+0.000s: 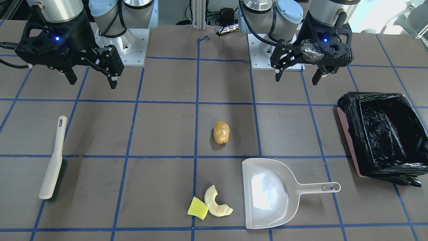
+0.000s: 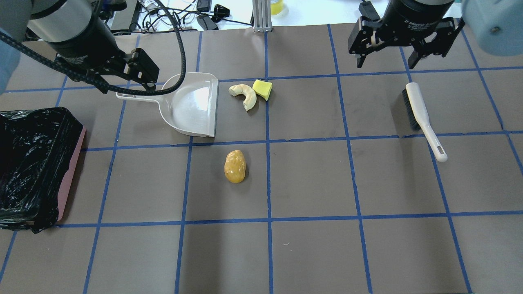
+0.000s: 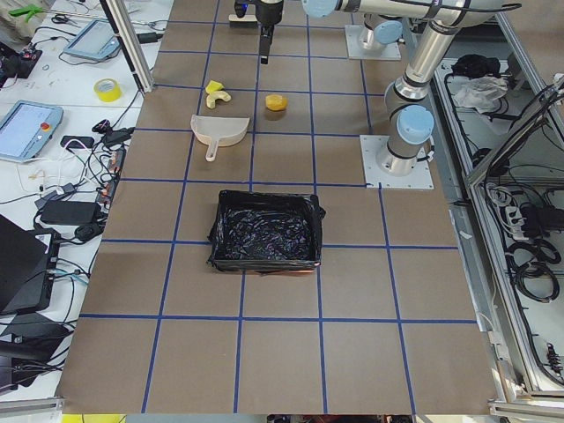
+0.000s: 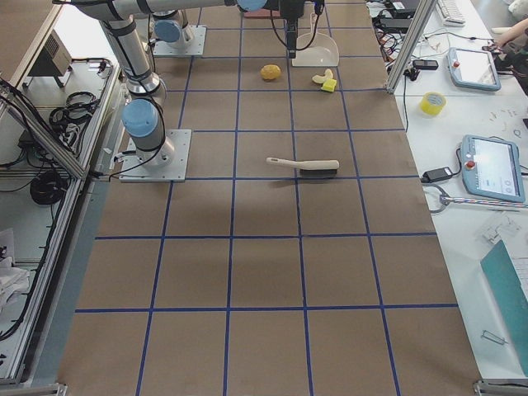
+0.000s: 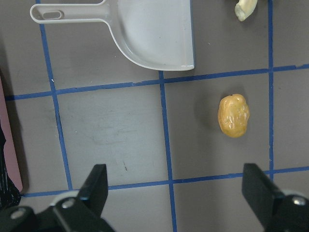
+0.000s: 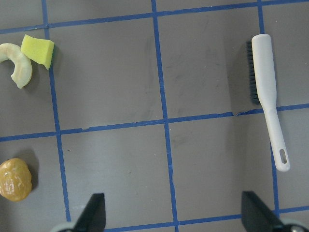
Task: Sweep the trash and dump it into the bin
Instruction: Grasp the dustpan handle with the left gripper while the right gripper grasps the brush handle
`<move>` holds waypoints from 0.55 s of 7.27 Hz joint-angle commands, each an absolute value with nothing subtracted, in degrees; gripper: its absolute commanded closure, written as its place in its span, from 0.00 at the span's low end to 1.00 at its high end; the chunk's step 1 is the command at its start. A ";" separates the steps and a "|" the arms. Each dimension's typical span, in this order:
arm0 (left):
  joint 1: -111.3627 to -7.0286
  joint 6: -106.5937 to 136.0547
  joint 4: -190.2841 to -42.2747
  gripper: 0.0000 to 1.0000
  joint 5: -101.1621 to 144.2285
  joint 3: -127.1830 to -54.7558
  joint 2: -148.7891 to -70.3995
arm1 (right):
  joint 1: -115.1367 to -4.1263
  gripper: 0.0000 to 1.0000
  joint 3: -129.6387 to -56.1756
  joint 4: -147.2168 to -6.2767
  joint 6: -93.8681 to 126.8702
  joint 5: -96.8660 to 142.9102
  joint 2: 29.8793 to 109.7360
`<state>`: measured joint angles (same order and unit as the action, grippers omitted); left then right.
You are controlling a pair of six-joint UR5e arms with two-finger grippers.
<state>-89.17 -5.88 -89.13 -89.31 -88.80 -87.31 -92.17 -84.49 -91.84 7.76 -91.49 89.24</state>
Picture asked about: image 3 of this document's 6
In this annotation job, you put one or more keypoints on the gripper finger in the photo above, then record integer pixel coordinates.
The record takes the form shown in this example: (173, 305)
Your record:
(265, 41)

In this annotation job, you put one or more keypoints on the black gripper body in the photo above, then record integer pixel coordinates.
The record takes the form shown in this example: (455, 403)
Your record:
(270, 11)

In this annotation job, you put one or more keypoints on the round yellow bun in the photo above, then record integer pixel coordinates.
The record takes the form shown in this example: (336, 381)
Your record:
(276, 102)

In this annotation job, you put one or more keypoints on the yellow sponge piece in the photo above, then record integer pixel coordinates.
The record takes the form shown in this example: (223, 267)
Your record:
(214, 86)

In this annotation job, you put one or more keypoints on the curved bread piece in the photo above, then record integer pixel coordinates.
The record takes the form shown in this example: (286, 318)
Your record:
(214, 97)

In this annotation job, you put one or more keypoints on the white plastic dustpan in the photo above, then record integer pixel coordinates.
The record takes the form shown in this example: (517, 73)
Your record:
(216, 132)

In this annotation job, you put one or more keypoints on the white hand brush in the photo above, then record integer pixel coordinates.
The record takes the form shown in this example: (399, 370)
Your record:
(246, 21)

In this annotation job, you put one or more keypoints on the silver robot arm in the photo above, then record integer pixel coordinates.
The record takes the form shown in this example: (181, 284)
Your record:
(411, 124)
(322, 9)

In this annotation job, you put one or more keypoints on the yellow tape roll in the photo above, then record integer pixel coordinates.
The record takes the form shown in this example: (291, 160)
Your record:
(107, 90)

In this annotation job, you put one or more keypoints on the far teach pendant tablet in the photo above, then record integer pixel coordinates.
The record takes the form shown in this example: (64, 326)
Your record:
(96, 42)

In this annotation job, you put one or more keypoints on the teach pendant tablet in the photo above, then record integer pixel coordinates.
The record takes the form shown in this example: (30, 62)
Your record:
(96, 42)
(27, 128)

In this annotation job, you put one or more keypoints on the orange power strip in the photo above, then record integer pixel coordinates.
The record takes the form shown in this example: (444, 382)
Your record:
(111, 178)

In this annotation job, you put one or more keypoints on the black cloth bundle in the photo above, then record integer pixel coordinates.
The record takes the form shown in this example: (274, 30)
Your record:
(477, 66)

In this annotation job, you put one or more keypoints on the black scissors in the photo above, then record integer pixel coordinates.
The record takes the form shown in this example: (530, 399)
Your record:
(62, 19)

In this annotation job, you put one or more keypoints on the white crumpled cloth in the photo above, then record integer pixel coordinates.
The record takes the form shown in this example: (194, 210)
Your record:
(482, 94)

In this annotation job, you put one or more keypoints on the green clamp tool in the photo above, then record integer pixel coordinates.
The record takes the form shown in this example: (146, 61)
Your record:
(28, 12)

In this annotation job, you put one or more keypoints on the near teach pendant tablet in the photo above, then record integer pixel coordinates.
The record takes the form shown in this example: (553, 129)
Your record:
(27, 128)

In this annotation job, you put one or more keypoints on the black power adapter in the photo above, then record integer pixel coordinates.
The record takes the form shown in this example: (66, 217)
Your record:
(70, 213)

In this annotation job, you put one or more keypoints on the black laptop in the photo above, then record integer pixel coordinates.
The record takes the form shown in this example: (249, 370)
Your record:
(28, 258)

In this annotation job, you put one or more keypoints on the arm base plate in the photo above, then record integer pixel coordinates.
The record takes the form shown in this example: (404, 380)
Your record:
(380, 43)
(386, 171)

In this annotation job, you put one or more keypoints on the aluminium frame post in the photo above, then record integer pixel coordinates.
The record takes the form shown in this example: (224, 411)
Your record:
(119, 19)

